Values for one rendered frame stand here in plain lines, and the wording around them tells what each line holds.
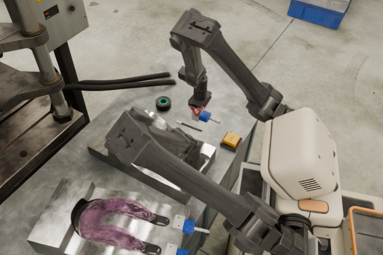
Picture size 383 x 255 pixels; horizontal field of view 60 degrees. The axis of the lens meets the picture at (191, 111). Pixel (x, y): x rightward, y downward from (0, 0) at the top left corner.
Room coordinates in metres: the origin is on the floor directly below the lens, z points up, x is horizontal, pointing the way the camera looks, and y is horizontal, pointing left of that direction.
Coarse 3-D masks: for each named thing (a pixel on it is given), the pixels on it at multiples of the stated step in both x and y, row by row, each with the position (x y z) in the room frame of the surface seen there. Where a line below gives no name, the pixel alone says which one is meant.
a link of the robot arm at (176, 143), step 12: (132, 108) 0.51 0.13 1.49; (144, 120) 0.50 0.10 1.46; (156, 132) 0.54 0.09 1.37; (168, 132) 0.63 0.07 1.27; (180, 132) 0.70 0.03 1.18; (108, 144) 0.45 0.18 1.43; (168, 144) 0.57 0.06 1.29; (180, 144) 0.62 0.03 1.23; (192, 144) 0.67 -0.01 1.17; (180, 156) 0.63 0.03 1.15
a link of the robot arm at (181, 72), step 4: (180, 68) 1.07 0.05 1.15; (184, 68) 1.07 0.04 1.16; (180, 72) 1.06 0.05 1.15; (184, 72) 1.05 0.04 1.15; (180, 76) 1.06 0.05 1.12; (184, 76) 1.05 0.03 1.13; (184, 80) 1.05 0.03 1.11; (188, 80) 0.97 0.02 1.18; (200, 80) 1.00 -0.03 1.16; (188, 84) 0.98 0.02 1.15; (192, 84) 0.96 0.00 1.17
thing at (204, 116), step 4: (192, 112) 1.02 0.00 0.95; (196, 112) 1.01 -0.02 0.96; (204, 112) 1.03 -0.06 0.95; (208, 112) 1.03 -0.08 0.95; (192, 116) 1.02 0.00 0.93; (200, 116) 1.00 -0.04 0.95; (204, 116) 1.00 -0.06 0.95; (208, 116) 1.00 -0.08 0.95; (196, 120) 1.01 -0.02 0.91; (204, 120) 0.99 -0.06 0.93; (208, 120) 1.00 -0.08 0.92; (212, 120) 0.99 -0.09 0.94; (216, 120) 0.99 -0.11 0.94
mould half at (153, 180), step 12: (156, 120) 0.99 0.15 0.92; (96, 144) 0.89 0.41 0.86; (204, 144) 0.89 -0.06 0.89; (96, 156) 0.86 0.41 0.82; (108, 156) 0.82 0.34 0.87; (120, 168) 0.80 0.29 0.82; (132, 168) 0.76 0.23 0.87; (144, 168) 0.76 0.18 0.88; (204, 168) 0.78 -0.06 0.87; (144, 180) 0.74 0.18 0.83; (156, 180) 0.71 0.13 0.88; (168, 192) 0.68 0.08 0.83; (180, 192) 0.66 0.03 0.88
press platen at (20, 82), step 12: (0, 72) 1.14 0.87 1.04; (12, 72) 1.14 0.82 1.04; (24, 72) 1.15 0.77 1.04; (36, 72) 1.15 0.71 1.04; (0, 84) 1.06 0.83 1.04; (12, 84) 1.06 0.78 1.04; (24, 84) 1.06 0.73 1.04; (36, 84) 1.07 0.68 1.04; (48, 84) 1.07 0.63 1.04; (60, 84) 1.09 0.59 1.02; (0, 96) 0.98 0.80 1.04; (12, 96) 0.99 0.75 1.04; (24, 96) 1.01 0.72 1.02; (36, 96) 1.03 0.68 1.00; (0, 108) 0.92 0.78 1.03; (12, 108) 0.96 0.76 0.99
